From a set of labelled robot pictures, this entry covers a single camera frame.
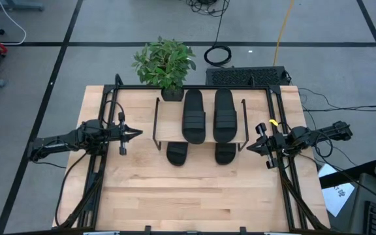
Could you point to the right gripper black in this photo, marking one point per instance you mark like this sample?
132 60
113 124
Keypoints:
274 143

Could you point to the black bar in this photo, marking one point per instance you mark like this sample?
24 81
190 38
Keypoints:
344 174

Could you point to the black metal table frame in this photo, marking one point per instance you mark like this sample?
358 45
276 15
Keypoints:
207 87

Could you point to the green leafy plant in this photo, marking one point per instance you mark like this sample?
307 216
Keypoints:
163 62

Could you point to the wooden shelf with black legs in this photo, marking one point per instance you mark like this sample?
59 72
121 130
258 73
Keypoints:
170 124

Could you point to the black plant pot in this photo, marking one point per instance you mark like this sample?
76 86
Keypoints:
172 95

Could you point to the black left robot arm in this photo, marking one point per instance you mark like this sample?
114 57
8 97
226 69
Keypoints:
60 143

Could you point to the black rubber slide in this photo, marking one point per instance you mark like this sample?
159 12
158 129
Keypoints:
225 111
177 155
193 111
225 155

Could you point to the yellow tag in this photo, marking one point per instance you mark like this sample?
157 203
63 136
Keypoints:
273 122

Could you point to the dark grey desk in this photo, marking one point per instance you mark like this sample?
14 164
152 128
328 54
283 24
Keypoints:
364 196

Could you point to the white paper sheet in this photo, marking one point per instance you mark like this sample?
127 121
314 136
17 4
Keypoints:
326 170
336 199

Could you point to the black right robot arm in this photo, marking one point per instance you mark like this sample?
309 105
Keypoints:
325 133

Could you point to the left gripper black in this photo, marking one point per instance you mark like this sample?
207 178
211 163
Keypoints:
121 134

